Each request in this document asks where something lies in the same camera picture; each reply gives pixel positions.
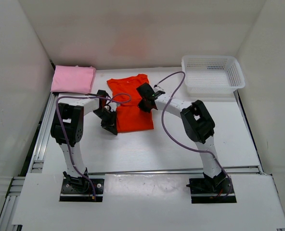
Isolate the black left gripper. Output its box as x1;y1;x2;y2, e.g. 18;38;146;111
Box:
92;108;117;135

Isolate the orange t shirt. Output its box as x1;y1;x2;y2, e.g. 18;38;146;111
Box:
107;74;154;132

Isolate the pink t shirt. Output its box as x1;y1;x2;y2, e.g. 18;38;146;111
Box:
51;65;96;94

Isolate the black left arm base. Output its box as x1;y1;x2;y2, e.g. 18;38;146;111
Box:
59;171;104;203

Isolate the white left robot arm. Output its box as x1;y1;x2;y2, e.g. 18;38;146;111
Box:
51;90;119;193

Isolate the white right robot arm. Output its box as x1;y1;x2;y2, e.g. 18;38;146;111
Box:
136;83;226;193

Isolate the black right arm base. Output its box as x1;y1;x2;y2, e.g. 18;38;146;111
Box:
186;173;237;204

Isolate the white plastic laundry basket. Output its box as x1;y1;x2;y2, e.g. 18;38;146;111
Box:
181;55;246;97

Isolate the aluminium table edge rail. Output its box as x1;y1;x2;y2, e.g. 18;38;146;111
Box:
29;165;263;176

